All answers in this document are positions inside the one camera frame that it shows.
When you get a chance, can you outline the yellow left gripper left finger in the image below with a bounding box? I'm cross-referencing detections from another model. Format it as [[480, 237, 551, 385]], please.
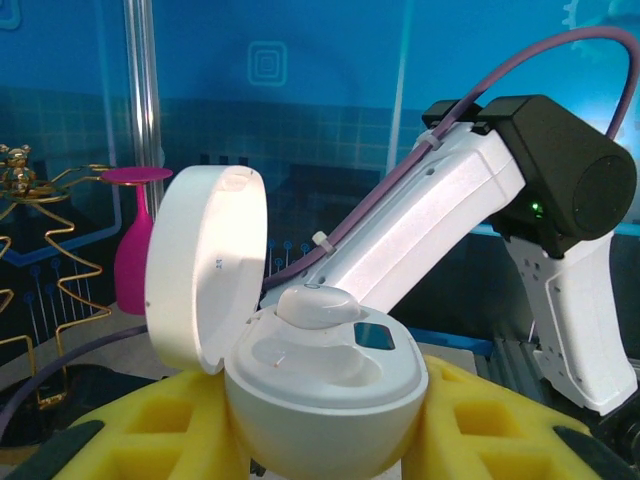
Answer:
[[14, 368, 252, 480]]

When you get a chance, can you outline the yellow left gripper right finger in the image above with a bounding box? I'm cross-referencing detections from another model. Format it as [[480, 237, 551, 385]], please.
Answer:
[[403, 354, 640, 480]]

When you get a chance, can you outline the white earbud charging case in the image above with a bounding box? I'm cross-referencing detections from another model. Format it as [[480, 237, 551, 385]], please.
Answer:
[[144, 164, 430, 479]]

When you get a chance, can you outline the white wireless earbud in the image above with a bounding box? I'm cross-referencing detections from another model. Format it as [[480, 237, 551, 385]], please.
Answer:
[[277, 284, 361, 330]]

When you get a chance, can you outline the magenta wine glass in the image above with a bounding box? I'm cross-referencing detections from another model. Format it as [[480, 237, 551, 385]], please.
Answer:
[[99, 167, 174, 316]]

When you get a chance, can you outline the aluminium frame rail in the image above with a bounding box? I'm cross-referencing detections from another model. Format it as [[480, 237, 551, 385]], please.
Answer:
[[474, 334, 556, 406]]

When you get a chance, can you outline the gold wire glass rack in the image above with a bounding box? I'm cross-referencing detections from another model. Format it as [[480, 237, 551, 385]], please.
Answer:
[[0, 143, 156, 446]]

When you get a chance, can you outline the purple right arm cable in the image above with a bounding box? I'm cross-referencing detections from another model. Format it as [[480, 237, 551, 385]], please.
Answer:
[[0, 24, 640, 441]]

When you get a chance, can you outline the aluminium frame post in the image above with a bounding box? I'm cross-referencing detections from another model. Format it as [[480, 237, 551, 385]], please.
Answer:
[[123, 0, 165, 211]]

